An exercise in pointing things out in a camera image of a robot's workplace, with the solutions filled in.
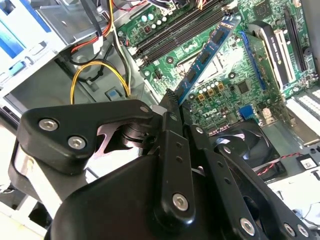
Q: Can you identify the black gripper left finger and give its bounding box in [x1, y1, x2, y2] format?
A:
[14, 88, 198, 226]

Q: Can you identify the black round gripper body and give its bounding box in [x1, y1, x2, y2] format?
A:
[46, 155, 238, 240]

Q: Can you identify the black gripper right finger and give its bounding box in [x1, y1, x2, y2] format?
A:
[179, 104, 314, 240]

